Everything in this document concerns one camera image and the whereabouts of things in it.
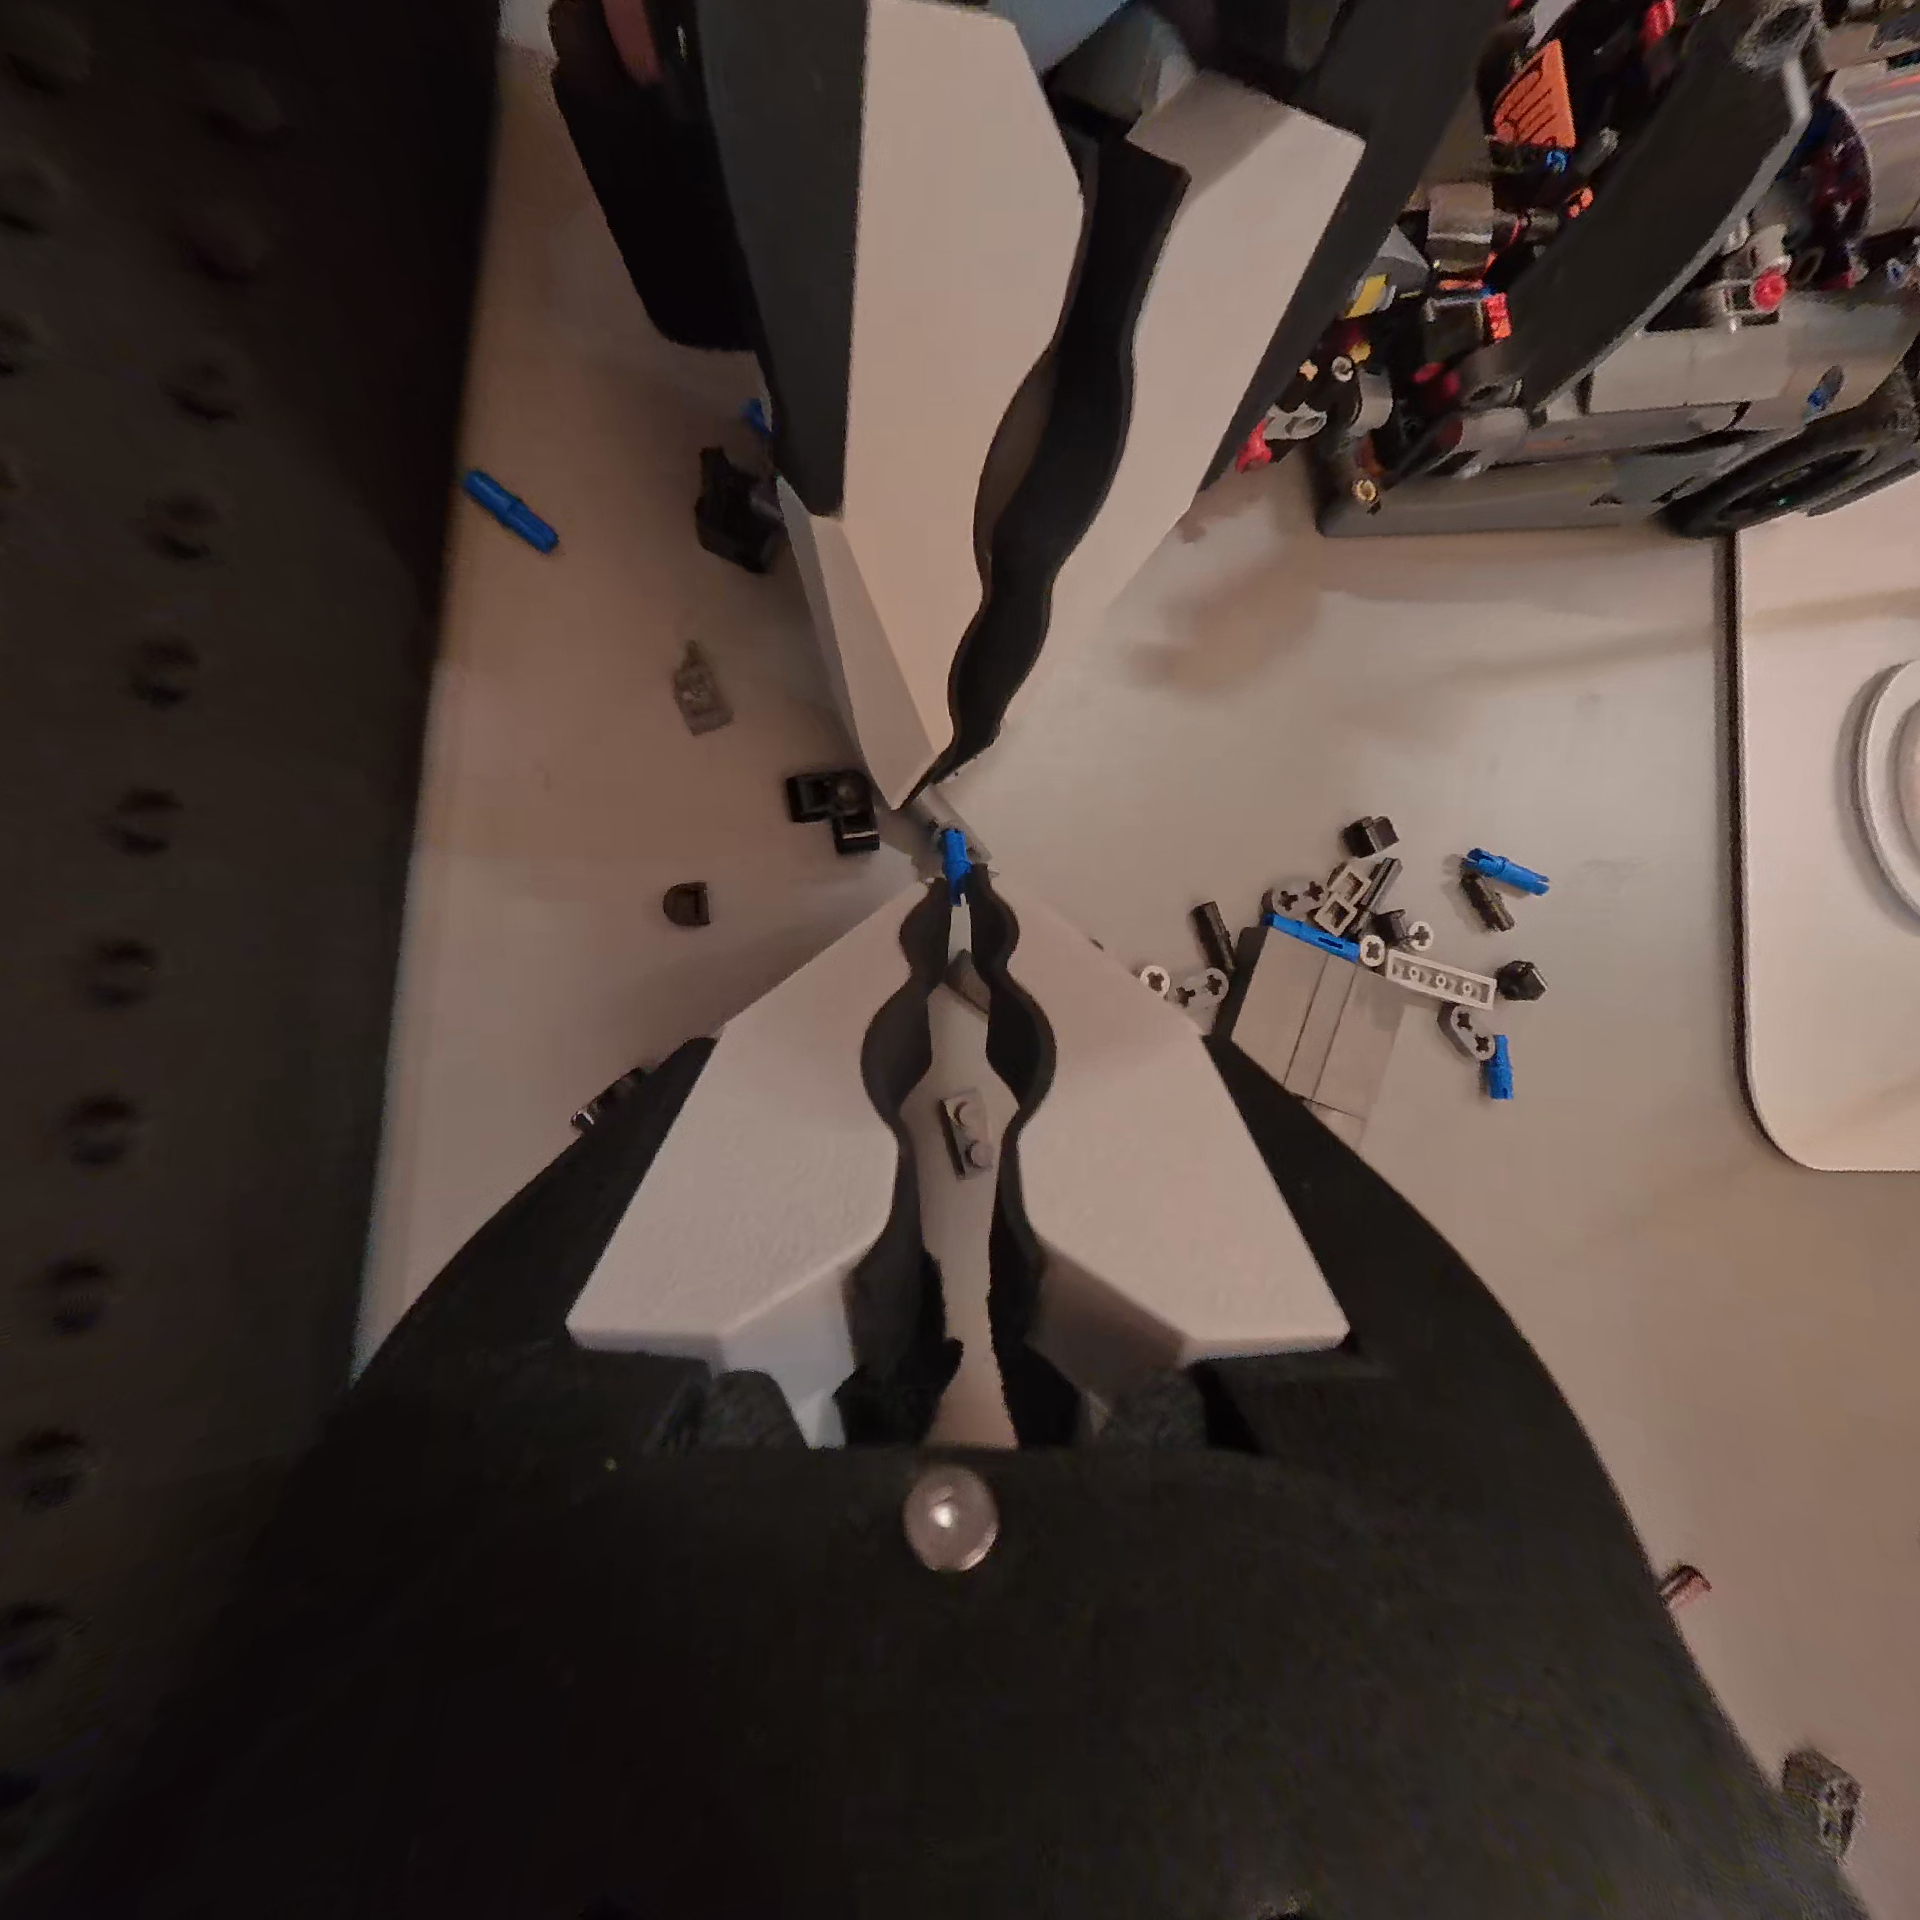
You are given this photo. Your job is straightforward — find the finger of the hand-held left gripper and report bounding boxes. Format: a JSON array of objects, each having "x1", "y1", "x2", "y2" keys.
[
  {"x1": 949, "y1": 71, "x2": 1372, "y2": 755},
  {"x1": 777, "y1": 0, "x2": 1091, "y2": 813}
]

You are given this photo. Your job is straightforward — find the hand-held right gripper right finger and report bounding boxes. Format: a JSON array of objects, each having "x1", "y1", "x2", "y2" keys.
[{"x1": 967, "y1": 871, "x2": 1349, "y2": 1445}]

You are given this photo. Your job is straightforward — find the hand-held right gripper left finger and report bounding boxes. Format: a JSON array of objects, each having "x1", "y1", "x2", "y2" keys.
[{"x1": 568, "y1": 883, "x2": 953, "y2": 1445}]

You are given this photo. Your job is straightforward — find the black lego assembly blue pins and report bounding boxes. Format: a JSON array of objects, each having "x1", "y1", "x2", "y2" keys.
[{"x1": 694, "y1": 396, "x2": 789, "y2": 577}]

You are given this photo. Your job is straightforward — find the grey lego car model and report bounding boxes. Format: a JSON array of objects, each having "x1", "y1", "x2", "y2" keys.
[{"x1": 1230, "y1": 0, "x2": 1920, "y2": 540}]

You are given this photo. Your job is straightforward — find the scattered small lego parts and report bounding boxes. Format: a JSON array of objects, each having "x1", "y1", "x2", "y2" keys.
[{"x1": 569, "y1": 637, "x2": 1864, "y2": 1849}]

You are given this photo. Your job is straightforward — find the black dimpled mat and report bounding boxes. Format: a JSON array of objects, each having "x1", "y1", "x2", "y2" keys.
[{"x1": 0, "y1": 0, "x2": 504, "y2": 1920}]

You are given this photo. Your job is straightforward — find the white metal book stand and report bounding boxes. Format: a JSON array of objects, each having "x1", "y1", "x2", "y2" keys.
[{"x1": 1731, "y1": 510, "x2": 1920, "y2": 1174}]

